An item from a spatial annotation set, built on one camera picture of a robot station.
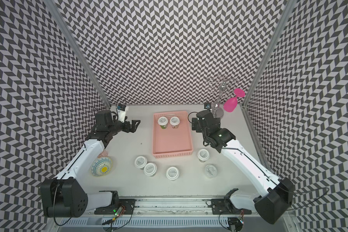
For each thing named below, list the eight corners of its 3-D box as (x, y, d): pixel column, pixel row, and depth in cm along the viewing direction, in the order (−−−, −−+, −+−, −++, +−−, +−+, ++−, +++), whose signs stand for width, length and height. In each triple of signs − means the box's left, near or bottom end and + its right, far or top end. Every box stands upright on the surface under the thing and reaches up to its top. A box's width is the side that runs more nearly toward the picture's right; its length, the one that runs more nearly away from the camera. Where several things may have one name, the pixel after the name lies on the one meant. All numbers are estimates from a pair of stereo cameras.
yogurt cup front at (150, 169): (145, 178, 83) (142, 174, 78) (146, 167, 87) (144, 162, 82) (156, 178, 83) (155, 174, 78) (157, 167, 87) (156, 162, 82)
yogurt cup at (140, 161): (134, 167, 86) (132, 164, 81) (139, 158, 89) (137, 154, 85) (144, 171, 84) (142, 168, 80) (149, 162, 88) (147, 158, 83)
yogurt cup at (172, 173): (165, 179, 83) (164, 175, 78) (169, 169, 87) (168, 164, 82) (176, 183, 81) (176, 180, 76) (180, 172, 85) (180, 168, 80)
